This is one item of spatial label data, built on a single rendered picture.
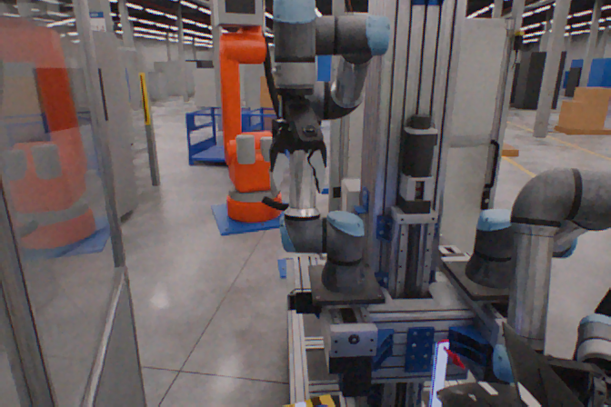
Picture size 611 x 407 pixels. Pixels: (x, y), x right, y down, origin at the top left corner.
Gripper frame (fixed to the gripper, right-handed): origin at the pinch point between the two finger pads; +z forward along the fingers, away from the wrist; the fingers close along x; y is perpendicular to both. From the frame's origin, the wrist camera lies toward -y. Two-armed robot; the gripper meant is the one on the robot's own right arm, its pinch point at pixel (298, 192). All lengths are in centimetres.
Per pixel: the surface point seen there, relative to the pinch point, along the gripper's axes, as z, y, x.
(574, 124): 121, 708, -1011
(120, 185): 107, 405, 92
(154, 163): 112, 537, 62
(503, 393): 31, -28, -28
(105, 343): 48, 31, 45
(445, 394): 29.1, -26.7, -17.1
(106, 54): -39, 414, 88
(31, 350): 17.6, -9.3, 45.3
